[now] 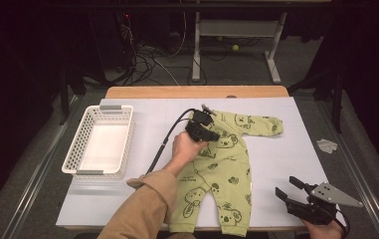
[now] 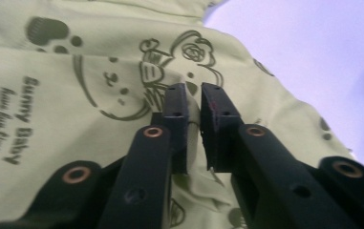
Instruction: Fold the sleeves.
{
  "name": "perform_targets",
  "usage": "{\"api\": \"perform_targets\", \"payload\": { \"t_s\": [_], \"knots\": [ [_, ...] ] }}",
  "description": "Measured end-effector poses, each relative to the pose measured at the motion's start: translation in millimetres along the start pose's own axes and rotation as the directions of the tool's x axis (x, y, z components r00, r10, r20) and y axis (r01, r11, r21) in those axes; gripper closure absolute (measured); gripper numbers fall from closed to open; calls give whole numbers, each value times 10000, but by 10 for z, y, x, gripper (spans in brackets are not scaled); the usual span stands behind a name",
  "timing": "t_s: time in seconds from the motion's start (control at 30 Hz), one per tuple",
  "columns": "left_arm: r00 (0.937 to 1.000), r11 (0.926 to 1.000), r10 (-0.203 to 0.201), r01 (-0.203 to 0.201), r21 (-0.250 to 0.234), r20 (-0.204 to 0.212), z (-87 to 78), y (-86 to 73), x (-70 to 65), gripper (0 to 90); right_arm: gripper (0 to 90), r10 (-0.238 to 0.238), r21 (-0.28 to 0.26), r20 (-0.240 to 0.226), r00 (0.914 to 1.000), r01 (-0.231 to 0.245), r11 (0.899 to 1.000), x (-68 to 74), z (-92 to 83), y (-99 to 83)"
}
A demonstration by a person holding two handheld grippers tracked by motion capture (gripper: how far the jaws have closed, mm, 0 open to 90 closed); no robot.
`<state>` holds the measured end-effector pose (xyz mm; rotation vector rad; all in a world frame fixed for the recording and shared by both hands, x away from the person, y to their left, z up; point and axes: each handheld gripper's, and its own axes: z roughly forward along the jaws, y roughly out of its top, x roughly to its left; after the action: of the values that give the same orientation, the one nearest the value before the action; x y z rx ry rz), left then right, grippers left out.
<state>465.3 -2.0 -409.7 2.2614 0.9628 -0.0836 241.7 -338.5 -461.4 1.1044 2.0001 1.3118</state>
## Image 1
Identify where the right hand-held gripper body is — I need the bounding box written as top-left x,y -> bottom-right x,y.
285,181 -> 364,226

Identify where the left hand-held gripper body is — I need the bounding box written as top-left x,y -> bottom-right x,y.
185,104 -> 217,143

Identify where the green printed baby romper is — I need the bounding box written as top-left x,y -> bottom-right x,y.
168,111 -> 284,238

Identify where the white plastic basket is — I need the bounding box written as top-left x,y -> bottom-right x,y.
61,105 -> 134,176

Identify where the person's right hand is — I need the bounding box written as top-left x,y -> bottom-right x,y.
300,219 -> 344,239

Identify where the person's left hand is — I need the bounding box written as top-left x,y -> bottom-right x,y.
164,131 -> 209,177

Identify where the white board sheet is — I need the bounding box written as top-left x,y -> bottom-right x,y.
56,97 -> 347,230

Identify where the crumpled white paper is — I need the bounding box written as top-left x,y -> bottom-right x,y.
315,138 -> 339,154

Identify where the black stand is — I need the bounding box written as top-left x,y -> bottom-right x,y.
287,66 -> 345,134
59,66 -> 87,126

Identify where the person's tan trouser leg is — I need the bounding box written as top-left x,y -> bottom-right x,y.
168,232 -> 195,239

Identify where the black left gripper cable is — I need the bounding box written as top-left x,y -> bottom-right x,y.
145,109 -> 196,175

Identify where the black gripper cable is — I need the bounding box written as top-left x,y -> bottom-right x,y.
334,208 -> 351,238
145,109 -> 196,175

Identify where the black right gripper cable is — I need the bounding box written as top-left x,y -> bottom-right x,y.
334,208 -> 351,238

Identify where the metal floor rail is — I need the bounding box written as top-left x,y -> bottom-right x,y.
315,99 -> 379,239
0,96 -> 79,239

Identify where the tangle of floor cables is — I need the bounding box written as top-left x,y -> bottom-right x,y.
115,13 -> 208,87

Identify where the white desk frame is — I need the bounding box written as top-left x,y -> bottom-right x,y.
191,11 -> 288,84

